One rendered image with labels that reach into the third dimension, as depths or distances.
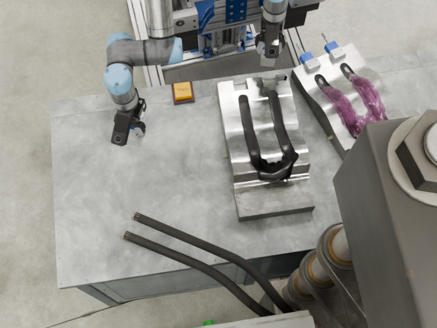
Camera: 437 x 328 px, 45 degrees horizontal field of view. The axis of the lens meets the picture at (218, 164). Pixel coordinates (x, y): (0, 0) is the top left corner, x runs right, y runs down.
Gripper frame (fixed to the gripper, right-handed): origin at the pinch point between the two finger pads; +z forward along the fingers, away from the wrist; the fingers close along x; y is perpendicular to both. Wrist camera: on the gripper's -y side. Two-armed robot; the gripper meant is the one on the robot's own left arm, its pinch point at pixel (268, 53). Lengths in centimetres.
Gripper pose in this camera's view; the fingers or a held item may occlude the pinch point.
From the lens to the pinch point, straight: 193.5
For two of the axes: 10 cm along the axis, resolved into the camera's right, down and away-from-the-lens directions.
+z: 0.0, 3.6, 9.3
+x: -10.0, -0.6, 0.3
